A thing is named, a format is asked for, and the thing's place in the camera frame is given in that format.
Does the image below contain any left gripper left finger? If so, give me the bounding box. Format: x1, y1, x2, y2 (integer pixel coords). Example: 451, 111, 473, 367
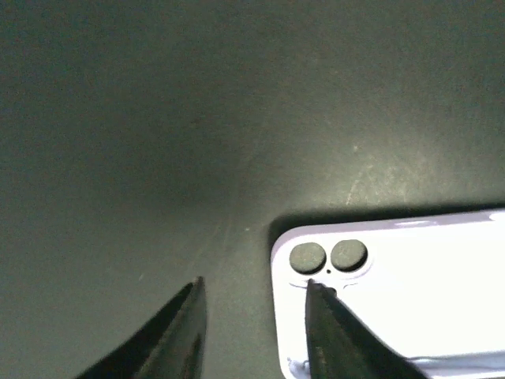
79, 276, 207, 379

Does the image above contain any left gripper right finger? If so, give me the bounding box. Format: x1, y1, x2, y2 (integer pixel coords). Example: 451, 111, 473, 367
305, 280, 425, 379

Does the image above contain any lavender phone case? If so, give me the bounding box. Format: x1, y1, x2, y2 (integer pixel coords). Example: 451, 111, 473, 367
271, 209, 504, 378

